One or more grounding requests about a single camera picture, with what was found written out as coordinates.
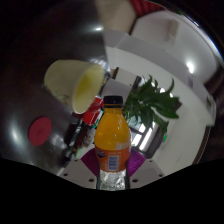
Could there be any red box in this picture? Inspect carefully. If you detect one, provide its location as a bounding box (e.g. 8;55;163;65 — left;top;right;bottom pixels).
82;96;104;126

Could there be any glowing wall lamp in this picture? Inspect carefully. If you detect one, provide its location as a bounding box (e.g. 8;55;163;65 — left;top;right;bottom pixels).
186;61;196;74

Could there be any flat round red coaster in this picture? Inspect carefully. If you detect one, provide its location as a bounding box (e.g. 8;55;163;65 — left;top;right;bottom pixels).
27;116;53;147

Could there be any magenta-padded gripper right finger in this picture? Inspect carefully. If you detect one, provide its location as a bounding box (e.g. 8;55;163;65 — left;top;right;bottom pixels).
126;148;166;190

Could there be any orange drink bottle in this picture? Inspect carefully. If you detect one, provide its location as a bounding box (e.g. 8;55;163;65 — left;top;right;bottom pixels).
94;95;133;192

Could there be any red carpeted staircase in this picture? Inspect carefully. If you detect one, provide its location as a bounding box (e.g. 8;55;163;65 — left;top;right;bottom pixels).
129;0;164;17

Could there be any pale yellow mug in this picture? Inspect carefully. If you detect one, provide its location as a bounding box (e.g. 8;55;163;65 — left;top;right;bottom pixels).
43;59;106;115

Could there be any potted plant in white pot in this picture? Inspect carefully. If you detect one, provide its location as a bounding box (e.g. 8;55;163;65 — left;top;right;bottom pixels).
122;75;181;134

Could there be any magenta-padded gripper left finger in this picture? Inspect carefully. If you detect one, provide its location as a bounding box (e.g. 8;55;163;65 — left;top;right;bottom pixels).
60;148;101;190

